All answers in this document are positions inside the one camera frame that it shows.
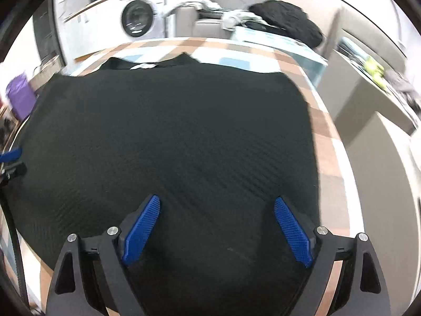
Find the white blanket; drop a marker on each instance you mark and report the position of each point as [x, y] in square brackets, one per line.
[187, 1]

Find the checked tablecloth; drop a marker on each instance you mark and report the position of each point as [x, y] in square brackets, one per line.
[230, 47]

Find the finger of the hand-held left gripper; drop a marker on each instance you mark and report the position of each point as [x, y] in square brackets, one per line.
[11, 156]

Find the white crumpled garment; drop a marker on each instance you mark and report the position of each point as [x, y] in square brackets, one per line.
[236, 18]

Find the blue checked table cover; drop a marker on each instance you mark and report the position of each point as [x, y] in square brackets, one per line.
[296, 51]

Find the black knit sweater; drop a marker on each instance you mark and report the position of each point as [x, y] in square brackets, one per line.
[164, 131]

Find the tall beige cabinet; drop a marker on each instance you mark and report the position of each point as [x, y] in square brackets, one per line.
[381, 187]

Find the green soft toy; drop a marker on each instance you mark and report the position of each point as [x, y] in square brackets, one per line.
[375, 70]

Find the purple bag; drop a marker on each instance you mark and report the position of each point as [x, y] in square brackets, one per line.
[19, 97]

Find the white kitchen base cabinet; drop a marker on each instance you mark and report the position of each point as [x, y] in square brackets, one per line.
[85, 29]

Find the grey sofa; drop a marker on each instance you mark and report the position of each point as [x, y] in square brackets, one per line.
[207, 28]

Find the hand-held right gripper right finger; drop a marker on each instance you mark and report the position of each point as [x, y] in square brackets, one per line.
[292, 230]

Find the white washing machine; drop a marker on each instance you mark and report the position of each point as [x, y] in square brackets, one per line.
[141, 16]

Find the woven laundry basket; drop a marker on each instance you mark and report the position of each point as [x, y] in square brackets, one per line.
[44, 77]

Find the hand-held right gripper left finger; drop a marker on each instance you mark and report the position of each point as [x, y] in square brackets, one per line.
[139, 230]

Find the black quilted jacket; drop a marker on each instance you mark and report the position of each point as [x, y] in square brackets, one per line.
[286, 21]

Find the low beige cabinet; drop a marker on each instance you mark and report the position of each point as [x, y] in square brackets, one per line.
[348, 95]

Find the grey duvet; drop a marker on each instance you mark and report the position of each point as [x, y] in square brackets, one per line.
[401, 87]

